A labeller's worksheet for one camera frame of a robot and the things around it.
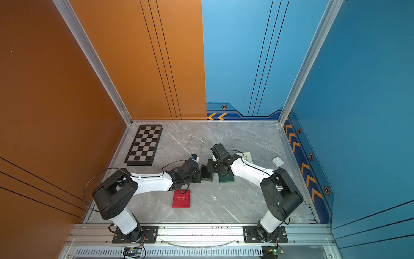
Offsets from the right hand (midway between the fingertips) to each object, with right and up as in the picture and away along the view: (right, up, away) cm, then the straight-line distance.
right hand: (208, 167), depth 89 cm
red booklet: (-14, -16, -8) cm, 22 cm away
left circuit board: (-33, -35, -18) cm, 51 cm away
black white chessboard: (-42, +11, +13) cm, 46 cm away
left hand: (-3, -3, +3) cm, 5 cm away
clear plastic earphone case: (+42, +2, +8) cm, 43 cm away
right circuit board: (+28, -33, -19) cm, 47 cm away
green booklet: (+12, -7, +2) cm, 14 cm away
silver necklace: (-5, +11, +17) cm, 21 cm away
